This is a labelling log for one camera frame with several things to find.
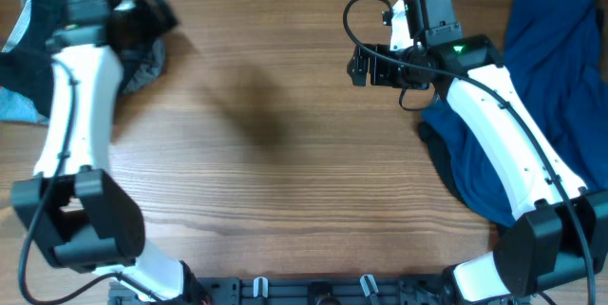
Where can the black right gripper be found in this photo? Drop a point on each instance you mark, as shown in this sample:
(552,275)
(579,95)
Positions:
(375,70)

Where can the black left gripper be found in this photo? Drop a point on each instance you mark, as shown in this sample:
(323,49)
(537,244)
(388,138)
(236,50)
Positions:
(155,15)

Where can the black shorts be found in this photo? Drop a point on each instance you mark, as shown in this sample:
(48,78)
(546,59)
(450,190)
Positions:
(26,68)

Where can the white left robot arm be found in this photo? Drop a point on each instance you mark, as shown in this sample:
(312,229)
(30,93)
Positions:
(75,213)

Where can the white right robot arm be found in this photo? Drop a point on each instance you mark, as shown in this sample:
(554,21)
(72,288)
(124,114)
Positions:
(560,229)

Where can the folded grey shorts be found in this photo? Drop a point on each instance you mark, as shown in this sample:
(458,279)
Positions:
(142,67)

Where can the black garment under shirt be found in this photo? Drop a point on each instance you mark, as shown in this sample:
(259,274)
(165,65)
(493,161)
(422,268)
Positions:
(440,157)

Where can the folded light blue jeans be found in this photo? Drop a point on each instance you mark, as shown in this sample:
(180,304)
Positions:
(18,108)

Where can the blue shirt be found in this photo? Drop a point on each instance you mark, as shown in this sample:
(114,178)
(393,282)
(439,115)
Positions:
(552,51)

